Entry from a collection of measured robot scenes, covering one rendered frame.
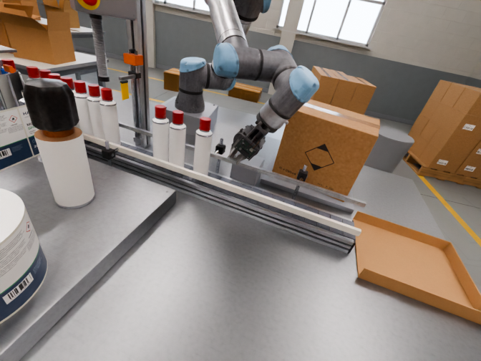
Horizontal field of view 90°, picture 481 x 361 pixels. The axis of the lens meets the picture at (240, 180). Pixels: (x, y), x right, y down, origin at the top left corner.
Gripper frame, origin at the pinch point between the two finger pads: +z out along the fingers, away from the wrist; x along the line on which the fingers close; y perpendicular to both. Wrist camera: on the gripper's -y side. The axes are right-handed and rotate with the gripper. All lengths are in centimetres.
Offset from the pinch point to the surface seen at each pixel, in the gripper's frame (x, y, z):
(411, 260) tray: 61, 4, -19
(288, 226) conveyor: 25.9, 11.7, -2.9
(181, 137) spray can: -16.7, 6.8, 2.3
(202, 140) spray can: -11.1, 6.7, -2.5
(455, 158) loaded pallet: 231, -288, -15
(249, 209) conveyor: 14.0, 11.5, 2.4
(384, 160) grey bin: 132, -195, 22
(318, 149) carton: 21.2, -16.5, -15.4
